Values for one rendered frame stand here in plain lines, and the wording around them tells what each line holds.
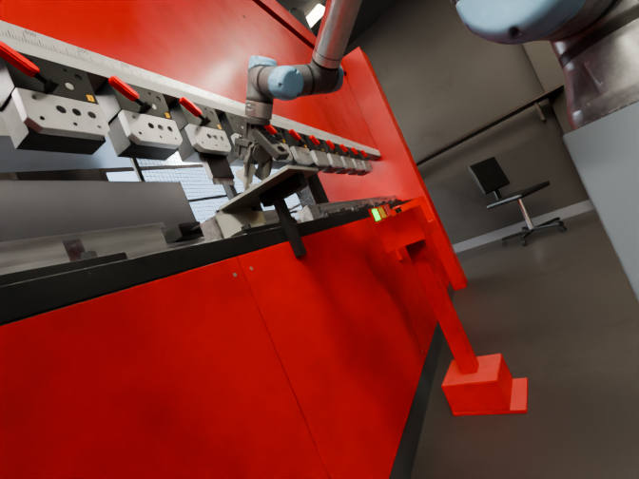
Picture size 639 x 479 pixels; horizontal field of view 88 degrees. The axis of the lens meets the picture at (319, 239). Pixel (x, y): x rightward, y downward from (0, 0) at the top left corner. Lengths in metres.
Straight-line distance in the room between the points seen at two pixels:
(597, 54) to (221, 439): 0.76
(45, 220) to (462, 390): 1.53
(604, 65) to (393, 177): 2.60
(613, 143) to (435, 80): 4.64
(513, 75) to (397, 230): 3.83
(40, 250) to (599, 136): 0.81
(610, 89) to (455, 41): 4.63
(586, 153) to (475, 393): 1.05
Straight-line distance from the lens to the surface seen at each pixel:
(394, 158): 3.07
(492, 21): 0.45
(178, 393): 0.62
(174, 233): 1.19
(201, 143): 1.06
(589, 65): 0.56
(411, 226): 1.23
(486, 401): 1.42
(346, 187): 3.20
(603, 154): 0.51
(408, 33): 5.38
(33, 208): 1.37
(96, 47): 1.06
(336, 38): 0.90
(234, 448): 0.69
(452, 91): 5.01
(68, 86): 0.92
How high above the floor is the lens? 0.76
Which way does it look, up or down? 2 degrees up
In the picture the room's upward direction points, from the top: 23 degrees counter-clockwise
